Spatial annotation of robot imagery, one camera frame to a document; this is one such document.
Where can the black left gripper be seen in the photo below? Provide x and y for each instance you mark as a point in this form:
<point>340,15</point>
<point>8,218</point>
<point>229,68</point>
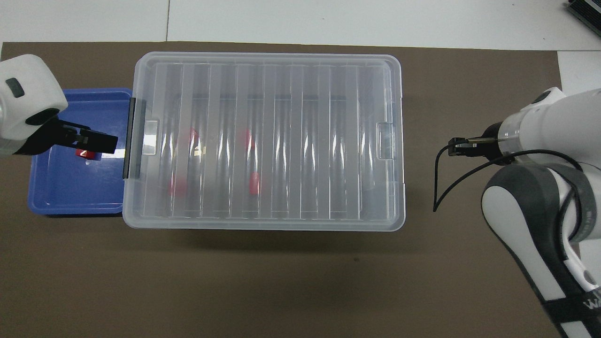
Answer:
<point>47,136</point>

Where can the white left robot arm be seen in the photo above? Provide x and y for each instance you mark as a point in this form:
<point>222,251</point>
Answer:
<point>28,89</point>

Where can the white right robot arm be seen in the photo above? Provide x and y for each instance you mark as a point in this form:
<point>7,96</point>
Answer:
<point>530,206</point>

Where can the brown table mat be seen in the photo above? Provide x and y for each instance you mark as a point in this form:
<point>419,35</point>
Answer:
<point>281,291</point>

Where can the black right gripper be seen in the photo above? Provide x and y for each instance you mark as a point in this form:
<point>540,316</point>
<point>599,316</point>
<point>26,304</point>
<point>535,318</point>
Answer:
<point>498,145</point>

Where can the red plastic block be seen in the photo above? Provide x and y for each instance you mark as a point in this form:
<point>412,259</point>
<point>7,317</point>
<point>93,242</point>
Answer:
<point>177,185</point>
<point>193,136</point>
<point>84,153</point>
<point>255,183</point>
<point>247,139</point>

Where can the clear ribbed plastic lid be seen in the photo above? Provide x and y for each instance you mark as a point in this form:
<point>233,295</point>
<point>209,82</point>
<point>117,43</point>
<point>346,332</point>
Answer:
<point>281,75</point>

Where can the clear plastic storage box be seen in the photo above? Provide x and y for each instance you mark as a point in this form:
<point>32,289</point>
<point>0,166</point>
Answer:
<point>366,155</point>

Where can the dark grey ribbed device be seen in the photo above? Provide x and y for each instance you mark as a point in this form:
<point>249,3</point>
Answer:
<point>587,9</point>

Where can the blue plastic tray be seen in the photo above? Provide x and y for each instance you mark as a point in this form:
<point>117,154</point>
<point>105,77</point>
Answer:
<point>70,188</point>

